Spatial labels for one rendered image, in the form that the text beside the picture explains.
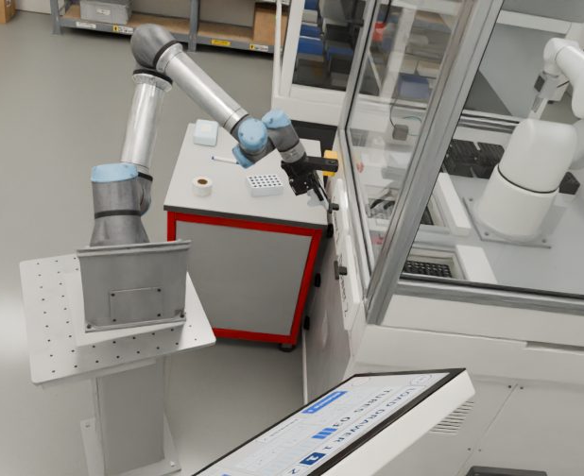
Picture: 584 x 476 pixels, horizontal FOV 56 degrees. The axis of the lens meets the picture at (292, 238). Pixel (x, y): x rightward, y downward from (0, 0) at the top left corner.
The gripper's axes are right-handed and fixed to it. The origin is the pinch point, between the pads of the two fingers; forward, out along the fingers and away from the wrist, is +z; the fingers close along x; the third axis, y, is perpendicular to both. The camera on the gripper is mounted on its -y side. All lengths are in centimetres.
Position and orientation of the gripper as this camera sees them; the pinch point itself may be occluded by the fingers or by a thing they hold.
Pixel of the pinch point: (327, 202)
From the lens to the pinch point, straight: 179.4
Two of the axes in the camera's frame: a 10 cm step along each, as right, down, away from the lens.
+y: -9.0, 3.5, 2.7
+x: 0.0, 6.2, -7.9
